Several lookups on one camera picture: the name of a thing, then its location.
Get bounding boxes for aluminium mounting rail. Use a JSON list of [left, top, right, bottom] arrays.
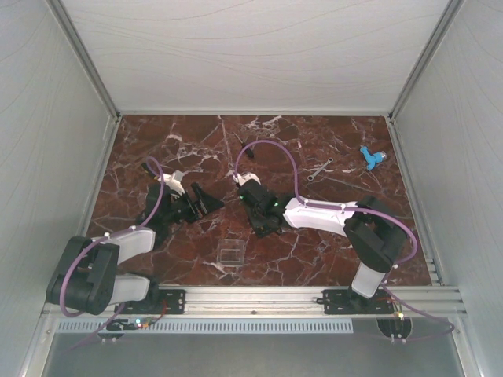
[[42, 285, 468, 317]]

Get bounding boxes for blue plastic fitting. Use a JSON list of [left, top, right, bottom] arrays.
[[360, 146, 387, 170]]

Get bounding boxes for silver wrench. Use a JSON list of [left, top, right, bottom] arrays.
[[307, 158, 333, 181]]

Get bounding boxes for clear plastic fuse box cover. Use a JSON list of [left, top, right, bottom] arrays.
[[217, 239, 246, 267]]

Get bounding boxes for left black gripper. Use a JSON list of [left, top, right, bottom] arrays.
[[164, 182, 225, 225]]

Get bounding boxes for purple cable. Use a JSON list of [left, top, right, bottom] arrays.
[[57, 156, 164, 353], [234, 140, 457, 343]]

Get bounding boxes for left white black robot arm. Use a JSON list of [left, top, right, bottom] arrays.
[[46, 182, 211, 317]]

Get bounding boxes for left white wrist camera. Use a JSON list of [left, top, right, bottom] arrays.
[[157, 170, 185, 196]]

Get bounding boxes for yellow black screwdriver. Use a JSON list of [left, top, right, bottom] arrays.
[[141, 163, 157, 179]]

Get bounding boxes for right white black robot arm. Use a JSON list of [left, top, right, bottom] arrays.
[[233, 174, 407, 313]]

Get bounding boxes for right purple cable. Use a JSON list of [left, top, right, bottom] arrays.
[[234, 140, 457, 343]]

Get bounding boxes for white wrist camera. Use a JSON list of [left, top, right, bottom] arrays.
[[157, 170, 185, 196], [233, 172, 260, 188]]

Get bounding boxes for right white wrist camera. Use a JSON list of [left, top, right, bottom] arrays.
[[233, 172, 260, 188]]

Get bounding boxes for small black screwdriver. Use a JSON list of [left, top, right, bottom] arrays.
[[233, 132, 255, 159]]

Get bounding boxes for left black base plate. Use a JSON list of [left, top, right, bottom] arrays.
[[122, 289, 186, 316]]

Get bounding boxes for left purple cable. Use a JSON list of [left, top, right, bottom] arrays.
[[57, 156, 164, 353]]

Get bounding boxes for black fuse box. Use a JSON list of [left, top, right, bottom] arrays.
[[252, 219, 282, 238]]

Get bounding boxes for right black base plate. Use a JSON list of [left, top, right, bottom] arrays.
[[314, 288, 395, 315]]

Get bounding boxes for grey slotted cable duct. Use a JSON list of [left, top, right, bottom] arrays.
[[54, 318, 354, 335]]

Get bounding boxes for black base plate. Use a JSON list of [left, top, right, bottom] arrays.
[[122, 289, 186, 316], [314, 288, 395, 315]]

